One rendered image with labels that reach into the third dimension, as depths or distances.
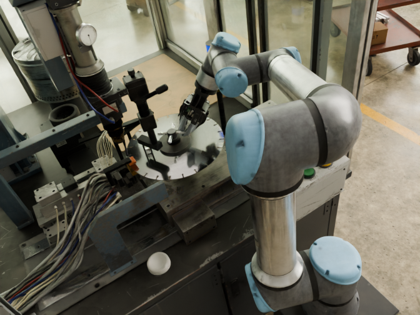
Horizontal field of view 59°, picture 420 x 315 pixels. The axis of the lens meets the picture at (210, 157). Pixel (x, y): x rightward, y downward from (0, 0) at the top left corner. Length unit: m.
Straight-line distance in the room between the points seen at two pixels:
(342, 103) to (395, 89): 2.55
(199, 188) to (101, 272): 0.40
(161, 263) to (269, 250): 0.49
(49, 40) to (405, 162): 2.12
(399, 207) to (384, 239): 0.24
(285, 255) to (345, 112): 0.33
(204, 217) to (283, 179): 0.61
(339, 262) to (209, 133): 0.60
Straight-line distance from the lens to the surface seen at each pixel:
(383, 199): 2.34
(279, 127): 0.58
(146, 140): 1.20
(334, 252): 0.93
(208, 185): 1.23
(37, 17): 1.00
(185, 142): 1.23
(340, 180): 1.28
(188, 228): 1.17
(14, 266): 1.43
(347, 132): 0.62
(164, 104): 1.80
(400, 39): 3.39
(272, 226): 0.72
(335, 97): 0.64
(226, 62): 0.97
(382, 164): 2.53
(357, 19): 1.05
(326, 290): 0.93
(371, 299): 1.15
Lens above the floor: 1.76
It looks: 43 degrees down
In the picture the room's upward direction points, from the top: 11 degrees counter-clockwise
